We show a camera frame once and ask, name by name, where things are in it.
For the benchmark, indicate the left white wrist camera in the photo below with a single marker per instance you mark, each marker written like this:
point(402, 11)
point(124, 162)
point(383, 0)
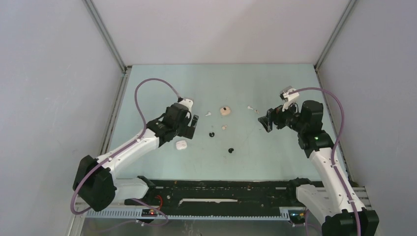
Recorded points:
point(187, 103)

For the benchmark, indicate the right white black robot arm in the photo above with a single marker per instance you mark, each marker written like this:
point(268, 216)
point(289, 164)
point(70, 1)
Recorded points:
point(341, 212)

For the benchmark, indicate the grey cable duct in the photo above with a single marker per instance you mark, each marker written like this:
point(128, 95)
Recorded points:
point(139, 213)

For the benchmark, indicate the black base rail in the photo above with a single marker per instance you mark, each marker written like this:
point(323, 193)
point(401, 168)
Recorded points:
point(224, 198)

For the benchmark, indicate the white earbud charging case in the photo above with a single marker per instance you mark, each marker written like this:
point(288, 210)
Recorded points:
point(181, 145)

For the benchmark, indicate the right aluminium frame post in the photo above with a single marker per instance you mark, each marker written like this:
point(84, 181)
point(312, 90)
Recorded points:
point(335, 33)

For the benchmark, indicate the aluminium frame post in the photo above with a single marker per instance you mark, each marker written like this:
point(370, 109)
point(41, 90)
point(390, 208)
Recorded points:
point(98, 21)
point(335, 33)

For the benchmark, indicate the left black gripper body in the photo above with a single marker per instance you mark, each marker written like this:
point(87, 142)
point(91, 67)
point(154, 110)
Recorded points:
point(182, 128)

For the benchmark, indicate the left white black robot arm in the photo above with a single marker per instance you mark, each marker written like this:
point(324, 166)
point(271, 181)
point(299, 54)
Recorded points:
point(97, 180)

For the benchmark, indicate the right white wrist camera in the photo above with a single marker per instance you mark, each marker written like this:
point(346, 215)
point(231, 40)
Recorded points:
point(288, 96)

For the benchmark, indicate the beige earbud charging case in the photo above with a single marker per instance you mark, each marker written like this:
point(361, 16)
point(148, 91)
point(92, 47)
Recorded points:
point(225, 111)

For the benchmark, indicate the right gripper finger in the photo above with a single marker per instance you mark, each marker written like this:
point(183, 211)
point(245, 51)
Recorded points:
point(270, 115)
point(267, 123)

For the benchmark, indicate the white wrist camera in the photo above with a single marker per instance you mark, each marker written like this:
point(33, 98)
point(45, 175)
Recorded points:
point(288, 96)
point(187, 103)

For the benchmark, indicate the left aluminium frame post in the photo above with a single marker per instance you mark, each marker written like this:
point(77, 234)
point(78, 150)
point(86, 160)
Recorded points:
point(98, 21)

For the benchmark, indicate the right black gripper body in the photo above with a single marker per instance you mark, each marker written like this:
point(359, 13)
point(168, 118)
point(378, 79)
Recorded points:
point(288, 117)

